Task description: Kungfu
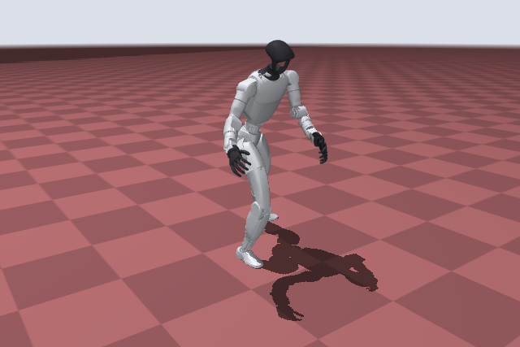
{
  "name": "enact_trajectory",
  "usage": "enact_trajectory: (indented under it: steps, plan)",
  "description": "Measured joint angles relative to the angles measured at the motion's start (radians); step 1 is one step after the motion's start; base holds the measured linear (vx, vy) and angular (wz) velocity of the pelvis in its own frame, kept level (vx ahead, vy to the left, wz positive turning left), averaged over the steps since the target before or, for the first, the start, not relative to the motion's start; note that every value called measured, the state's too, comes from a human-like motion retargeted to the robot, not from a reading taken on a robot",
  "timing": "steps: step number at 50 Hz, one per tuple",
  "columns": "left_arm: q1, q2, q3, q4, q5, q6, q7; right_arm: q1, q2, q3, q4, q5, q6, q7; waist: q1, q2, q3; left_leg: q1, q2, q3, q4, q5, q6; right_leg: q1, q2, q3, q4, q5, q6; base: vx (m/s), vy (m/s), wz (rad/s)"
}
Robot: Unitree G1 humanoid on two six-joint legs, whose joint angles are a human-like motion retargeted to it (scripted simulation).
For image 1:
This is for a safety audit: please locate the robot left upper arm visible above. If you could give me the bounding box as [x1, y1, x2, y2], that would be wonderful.
[285, 70, 307, 119]

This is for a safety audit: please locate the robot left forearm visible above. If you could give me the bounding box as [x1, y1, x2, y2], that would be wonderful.
[298, 110, 322, 144]

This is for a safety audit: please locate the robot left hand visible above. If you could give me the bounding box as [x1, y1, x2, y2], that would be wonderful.
[312, 132, 327, 164]

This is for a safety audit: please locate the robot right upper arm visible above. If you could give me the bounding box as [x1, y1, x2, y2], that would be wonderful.
[228, 78, 257, 131]

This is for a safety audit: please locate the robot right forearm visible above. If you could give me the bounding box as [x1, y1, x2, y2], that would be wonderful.
[223, 115, 238, 154]

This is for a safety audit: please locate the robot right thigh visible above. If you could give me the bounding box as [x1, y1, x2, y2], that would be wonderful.
[237, 138, 271, 218]

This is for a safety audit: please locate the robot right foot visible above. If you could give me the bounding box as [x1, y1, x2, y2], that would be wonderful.
[236, 246, 263, 268]

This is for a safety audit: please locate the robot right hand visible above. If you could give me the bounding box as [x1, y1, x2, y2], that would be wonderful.
[227, 145, 251, 177]

